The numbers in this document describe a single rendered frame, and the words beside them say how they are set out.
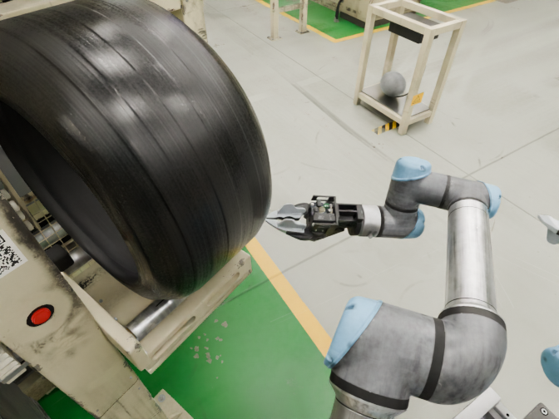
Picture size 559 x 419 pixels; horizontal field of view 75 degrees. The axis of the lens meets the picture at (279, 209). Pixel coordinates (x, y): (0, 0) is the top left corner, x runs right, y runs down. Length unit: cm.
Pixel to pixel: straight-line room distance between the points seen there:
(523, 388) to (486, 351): 143
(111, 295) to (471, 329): 84
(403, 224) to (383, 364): 40
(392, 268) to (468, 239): 140
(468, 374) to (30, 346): 72
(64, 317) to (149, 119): 44
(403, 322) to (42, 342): 64
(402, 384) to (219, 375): 128
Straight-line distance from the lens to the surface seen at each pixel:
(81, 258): 105
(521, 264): 243
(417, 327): 57
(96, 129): 53
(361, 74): 329
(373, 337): 55
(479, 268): 70
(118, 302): 106
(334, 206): 81
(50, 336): 83
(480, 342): 60
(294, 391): 173
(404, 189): 83
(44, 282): 74
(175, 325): 91
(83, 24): 64
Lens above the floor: 165
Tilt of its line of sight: 45 degrees down
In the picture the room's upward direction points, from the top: straight up
